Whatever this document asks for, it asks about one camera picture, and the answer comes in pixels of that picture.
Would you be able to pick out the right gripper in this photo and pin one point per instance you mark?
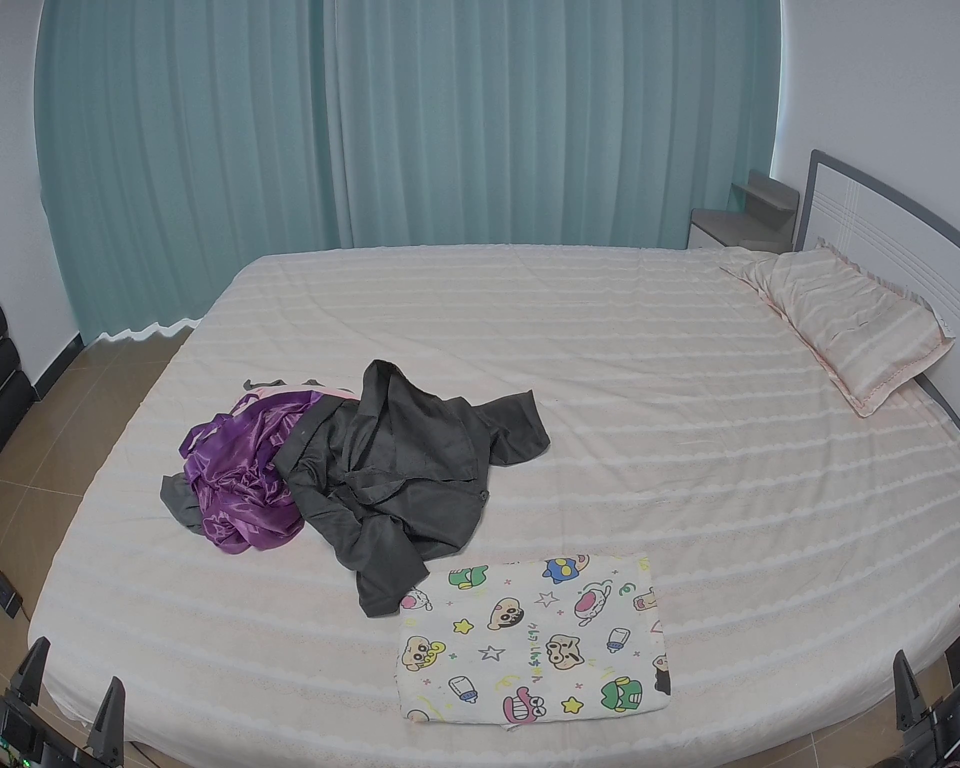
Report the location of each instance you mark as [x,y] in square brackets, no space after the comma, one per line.
[937,746]

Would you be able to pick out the pink striped pillow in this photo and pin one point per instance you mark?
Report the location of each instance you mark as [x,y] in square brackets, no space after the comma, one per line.
[847,330]

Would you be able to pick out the purple garment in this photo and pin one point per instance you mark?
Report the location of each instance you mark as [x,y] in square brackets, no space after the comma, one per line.
[240,480]

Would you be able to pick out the blue-green curtain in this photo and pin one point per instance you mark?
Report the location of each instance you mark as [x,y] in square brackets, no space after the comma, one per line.
[187,150]
[562,112]

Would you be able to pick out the dark grey chest of drawers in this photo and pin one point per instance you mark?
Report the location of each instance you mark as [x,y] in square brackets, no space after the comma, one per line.
[11,375]

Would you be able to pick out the dark grey garment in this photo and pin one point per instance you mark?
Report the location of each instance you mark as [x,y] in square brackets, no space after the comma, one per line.
[178,506]

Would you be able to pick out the grey bedside table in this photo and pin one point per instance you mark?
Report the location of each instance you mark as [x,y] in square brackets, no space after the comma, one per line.
[739,225]

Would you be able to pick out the black power strip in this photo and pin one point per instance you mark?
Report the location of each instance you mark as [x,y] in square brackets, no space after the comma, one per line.
[9,596]

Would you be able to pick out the black shirt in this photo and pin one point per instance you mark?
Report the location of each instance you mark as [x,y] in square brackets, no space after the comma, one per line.
[405,465]

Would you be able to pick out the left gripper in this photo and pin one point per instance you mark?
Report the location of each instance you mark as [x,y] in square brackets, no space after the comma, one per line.
[45,742]

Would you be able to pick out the white printed pyjama top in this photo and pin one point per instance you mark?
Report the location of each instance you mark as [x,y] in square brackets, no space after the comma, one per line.
[525,645]

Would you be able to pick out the bed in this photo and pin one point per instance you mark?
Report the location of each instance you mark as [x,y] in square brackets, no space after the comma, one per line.
[637,375]

